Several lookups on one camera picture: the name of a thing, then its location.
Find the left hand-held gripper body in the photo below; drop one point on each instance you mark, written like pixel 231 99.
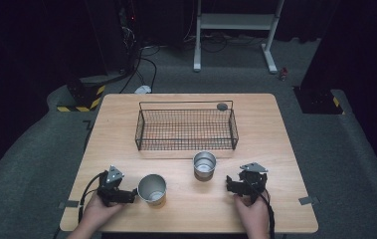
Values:
pixel 109 186

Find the person's left hand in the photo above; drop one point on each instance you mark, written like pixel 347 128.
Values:
pixel 98 212

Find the black stand base yellow corner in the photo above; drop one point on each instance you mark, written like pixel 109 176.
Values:
pixel 318 101

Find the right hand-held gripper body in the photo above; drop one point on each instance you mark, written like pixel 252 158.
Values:
pixel 254 184

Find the silver metal cup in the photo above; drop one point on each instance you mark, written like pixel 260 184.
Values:
pixel 204 166

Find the dark equipment rack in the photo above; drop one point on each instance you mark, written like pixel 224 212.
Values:
pixel 128 33

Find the grey round table cap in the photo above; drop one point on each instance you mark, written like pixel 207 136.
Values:
pixel 222 106

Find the white power adapter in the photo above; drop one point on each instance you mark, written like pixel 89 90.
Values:
pixel 143 89

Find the grey tape strip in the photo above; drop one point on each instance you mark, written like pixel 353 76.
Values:
pixel 69 204
pixel 308 200

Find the black yellow striped stand base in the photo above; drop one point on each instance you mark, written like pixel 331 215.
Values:
pixel 81 96

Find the person's right hand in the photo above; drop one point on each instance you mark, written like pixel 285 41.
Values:
pixel 254 214

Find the white metal stand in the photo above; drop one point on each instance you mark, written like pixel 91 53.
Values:
pixel 235 21

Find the orange metal cup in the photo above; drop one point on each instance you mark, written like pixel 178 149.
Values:
pixel 152 190

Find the small red floor object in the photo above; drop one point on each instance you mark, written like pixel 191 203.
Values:
pixel 283 73

